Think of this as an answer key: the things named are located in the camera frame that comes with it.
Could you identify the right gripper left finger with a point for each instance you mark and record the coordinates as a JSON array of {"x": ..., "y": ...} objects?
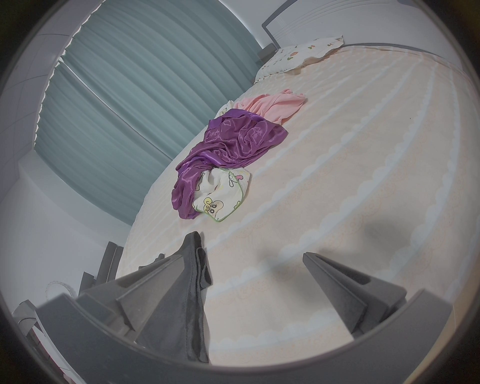
[{"x": 146, "y": 296}]

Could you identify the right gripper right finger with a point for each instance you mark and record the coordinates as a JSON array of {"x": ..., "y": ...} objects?
[{"x": 348, "y": 296}]

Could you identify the black T-shirt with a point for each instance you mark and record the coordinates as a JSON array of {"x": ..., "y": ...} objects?
[{"x": 176, "y": 307}]

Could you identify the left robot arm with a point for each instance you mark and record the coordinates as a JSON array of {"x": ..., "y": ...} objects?
[{"x": 152, "y": 262}]

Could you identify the black chest of drawers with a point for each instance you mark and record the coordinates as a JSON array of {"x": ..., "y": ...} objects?
[{"x": 108, "y": 262}]

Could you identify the black dressing table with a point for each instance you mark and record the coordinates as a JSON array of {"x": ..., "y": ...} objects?
[{"x": 88, "y": 282}]

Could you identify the round white mirror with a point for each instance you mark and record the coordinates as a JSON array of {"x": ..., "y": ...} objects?
[{"x": 60, "y": 288}]

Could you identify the white printed garment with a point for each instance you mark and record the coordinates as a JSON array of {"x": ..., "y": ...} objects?
[{"x": 221, "y": 195}]

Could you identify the bed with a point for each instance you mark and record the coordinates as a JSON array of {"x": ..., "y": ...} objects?
[{"x": 337, "y": 168}]

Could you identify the blue-green curtain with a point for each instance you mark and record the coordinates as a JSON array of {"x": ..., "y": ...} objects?
[
  {"x": 157, "y": 63},
  {"x": 101, "y": 150}
]

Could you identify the purple satin garment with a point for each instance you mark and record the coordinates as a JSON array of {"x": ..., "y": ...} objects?
[{"x": 228, "y": 150}]

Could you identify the pink garment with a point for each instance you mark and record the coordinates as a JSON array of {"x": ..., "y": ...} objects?
[{"x": 277, "y": 105}]

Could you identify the white printed pillow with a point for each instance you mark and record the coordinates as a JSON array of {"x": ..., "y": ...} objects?
[{"x": 300, "y": 56}]

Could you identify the grey bedside table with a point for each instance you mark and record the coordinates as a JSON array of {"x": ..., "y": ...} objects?
[{"x": 267, "y": 52}]

